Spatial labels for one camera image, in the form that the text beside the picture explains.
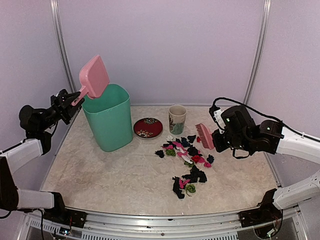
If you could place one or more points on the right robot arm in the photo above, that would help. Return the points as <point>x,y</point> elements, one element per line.
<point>238,131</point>

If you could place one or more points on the aluminium corner post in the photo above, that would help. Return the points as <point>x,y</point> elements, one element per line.
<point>58,30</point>
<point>259,50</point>

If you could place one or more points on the red floral round plate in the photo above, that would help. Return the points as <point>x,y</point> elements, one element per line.
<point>148,128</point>

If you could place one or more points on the right aluminium corner post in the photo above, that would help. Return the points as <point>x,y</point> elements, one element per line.
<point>259,50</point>

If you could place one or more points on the mint green waste bin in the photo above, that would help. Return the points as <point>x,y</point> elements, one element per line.
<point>109,118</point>

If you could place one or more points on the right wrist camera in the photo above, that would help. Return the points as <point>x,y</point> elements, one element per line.
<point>216,112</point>

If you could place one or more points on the pile of paper scraps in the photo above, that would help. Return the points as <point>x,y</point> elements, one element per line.
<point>184,149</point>

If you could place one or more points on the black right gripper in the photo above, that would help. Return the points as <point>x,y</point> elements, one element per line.
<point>220,146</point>

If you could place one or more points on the pink dustpan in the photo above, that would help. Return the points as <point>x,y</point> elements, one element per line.
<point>94,80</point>

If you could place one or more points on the green paper scrap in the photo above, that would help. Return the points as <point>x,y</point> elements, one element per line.
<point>190,189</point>

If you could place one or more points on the beige printed cup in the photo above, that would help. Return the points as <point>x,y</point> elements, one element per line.
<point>177,117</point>

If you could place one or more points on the left aluminium corner post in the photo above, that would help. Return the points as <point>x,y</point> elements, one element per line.
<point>58,30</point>

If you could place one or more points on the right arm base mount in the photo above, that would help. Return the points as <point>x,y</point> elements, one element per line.
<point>265,212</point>

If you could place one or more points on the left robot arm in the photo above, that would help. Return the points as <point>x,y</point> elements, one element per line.
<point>37,142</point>

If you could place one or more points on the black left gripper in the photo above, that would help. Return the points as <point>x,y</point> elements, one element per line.
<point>58,103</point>

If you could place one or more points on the aluminium front rail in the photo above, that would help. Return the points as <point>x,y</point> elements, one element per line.
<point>111,226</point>

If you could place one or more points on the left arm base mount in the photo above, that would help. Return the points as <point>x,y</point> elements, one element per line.
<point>62,215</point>

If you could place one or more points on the pink hand brush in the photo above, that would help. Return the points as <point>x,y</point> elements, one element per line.
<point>205,136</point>

